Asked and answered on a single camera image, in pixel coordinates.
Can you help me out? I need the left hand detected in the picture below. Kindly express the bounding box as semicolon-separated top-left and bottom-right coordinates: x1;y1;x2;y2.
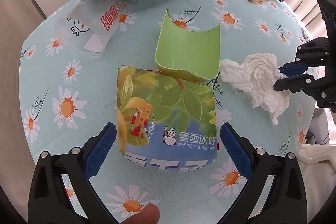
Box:
122;203;161;224

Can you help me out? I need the green broken cup piece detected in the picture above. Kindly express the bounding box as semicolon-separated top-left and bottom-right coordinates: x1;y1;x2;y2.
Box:
154;10;221;83

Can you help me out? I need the daisy pattern tablecloth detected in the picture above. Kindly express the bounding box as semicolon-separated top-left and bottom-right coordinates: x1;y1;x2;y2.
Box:
19;0;315;223

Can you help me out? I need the clear cup red text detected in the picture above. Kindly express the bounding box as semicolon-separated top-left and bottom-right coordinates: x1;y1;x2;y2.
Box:
54;0;120;60

